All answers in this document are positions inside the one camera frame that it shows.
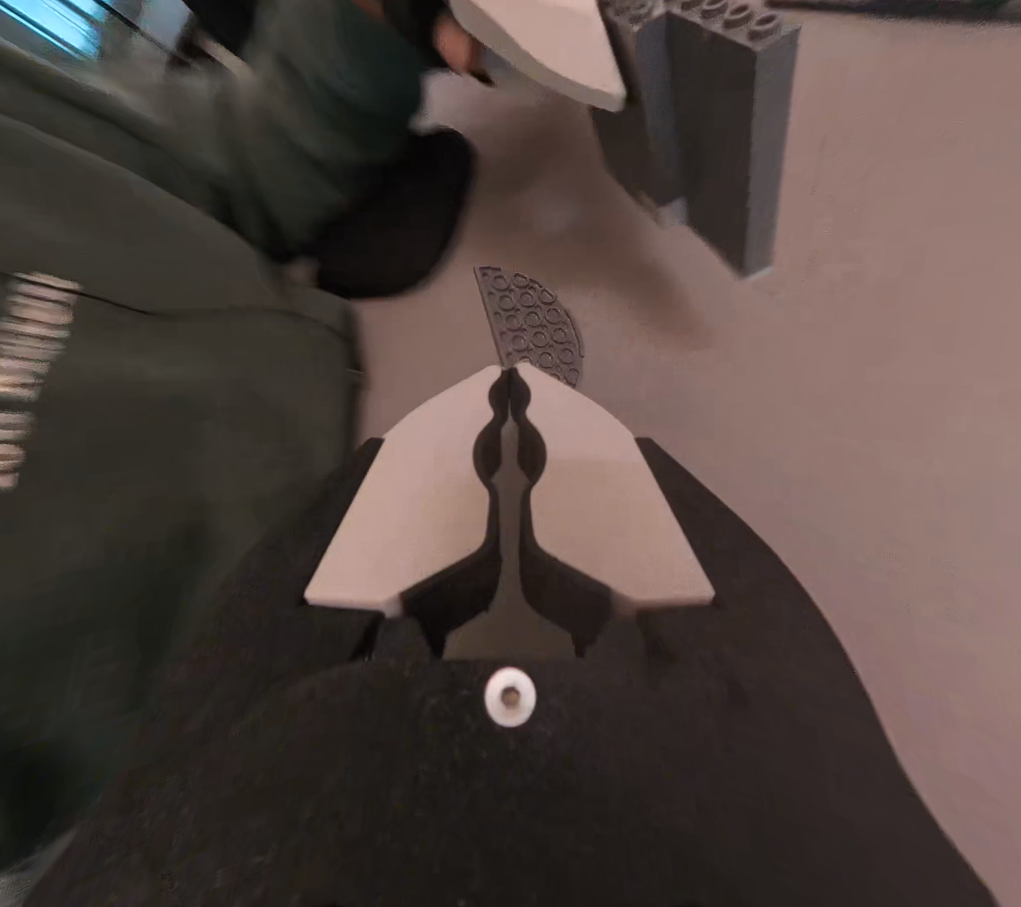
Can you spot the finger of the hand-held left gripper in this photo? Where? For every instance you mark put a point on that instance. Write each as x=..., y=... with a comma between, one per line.
x=518, y=6

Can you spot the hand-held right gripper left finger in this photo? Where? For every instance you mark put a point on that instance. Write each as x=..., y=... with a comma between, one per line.
x=399, y=516

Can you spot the dark grey half-round plate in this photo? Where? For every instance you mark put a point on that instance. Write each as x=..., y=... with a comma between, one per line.
x=530, y=321

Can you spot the person's left forearm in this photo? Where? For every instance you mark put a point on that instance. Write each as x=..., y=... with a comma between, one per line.
x=319, y=93

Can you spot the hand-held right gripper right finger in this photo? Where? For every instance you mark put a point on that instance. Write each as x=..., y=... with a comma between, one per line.
x=622, y=524

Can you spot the grey stepped brick wall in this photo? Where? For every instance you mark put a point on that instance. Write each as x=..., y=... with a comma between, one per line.
x=718, y=125

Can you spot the person's green sweatshirt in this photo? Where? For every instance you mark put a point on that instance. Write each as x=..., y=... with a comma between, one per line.
x=159, y=404

